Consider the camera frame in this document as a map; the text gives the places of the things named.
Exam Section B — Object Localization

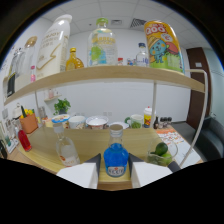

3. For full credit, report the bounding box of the blue liquid bottle silver cap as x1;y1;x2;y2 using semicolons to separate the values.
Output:
103;124;130;178

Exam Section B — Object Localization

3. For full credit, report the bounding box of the large white milk bottle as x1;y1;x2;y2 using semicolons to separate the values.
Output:
34;13;73;81

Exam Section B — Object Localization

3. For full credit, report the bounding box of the glass jar of limes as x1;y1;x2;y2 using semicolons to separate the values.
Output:
146;141;183;173

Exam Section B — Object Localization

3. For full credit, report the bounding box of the clear bottle with red label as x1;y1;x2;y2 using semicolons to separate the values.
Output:
52;122;81;167

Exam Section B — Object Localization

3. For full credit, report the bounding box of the orange printed menu sheet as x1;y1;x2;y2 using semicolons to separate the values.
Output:
156;128;201;168

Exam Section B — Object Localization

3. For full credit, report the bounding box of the plain white bowl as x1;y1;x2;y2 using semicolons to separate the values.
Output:
68;115;87;130

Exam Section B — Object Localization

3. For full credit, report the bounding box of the white mug with green contents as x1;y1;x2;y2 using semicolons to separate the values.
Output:
124;114;144;130

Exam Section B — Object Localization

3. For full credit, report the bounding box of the red-capped yellow jar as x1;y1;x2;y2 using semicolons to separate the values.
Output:
143;106;156;129

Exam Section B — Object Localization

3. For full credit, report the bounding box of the shallow white plate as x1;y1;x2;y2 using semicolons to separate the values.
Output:
109;121;130;130

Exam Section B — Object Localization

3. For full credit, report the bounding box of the blue-rimmed white bowl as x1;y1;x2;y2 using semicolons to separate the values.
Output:
51;114;71;129

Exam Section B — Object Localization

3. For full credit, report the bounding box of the black armchair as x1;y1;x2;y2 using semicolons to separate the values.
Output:
194;116;224;161

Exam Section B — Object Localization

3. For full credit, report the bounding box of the green potted plant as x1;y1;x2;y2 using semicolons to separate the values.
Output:
53;98;72;116

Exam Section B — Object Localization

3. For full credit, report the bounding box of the orange storage basket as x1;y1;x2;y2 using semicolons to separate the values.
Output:
18;105;39;134

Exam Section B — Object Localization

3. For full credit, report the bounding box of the dark brown door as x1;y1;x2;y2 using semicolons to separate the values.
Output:
185;47;213;129

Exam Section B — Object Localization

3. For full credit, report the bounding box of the white-framed wooden two-tier shelf rack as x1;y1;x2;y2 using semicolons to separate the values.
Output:
3;64;209;184

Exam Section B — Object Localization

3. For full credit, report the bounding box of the small pink bottle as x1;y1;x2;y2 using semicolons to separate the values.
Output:
29;65;37;84

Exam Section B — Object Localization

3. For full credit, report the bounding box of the amber yellow bottle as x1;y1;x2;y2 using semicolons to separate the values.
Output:
65;47;85;72

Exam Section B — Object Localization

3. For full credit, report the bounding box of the small clear blue-capped bottle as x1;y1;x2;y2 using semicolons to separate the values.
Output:
135;42;150;68

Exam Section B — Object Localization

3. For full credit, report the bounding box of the yellow cartoon print can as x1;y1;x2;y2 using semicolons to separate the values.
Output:
143;19;185;74

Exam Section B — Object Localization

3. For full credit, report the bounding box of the clear bottle with green cap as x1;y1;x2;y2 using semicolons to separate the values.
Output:
87;17;119;67

